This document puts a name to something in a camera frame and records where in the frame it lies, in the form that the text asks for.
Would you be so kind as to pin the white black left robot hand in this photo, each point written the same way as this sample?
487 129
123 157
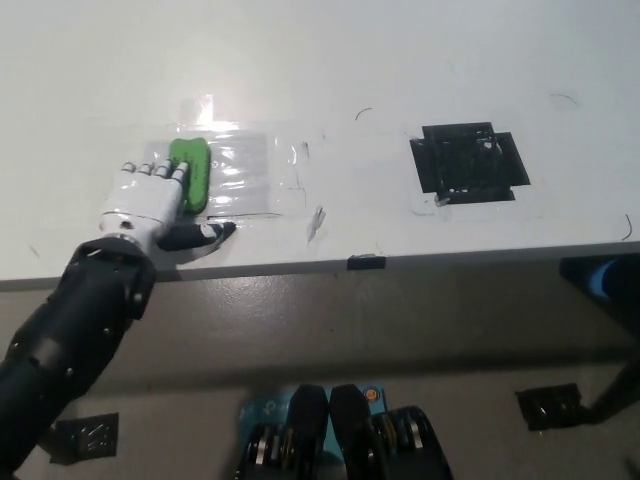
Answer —
142 200

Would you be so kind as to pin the green whiteboard eraser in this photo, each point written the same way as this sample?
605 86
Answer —
197 170

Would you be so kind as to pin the clear plastic tape sheet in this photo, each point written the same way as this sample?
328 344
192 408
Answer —
245 172

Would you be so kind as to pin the torn clear tape scrap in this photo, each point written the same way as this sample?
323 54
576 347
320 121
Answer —
316 222

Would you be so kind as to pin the small black edge tape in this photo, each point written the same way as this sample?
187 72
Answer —
366 262

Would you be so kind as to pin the black table foot plate left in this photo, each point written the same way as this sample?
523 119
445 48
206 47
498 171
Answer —
90 437

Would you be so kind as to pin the black table foot plate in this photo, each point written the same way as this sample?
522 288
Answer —
549 407
90 437

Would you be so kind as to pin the teal TP-Link box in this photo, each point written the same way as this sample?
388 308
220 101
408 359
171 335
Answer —
265 411

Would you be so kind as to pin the black tape square patch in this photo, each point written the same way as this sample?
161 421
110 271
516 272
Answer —
467 162

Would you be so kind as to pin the black table foot plate right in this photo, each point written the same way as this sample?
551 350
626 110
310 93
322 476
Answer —
549 407

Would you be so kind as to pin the black and blue object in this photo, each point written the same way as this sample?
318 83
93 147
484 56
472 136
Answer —
597 282

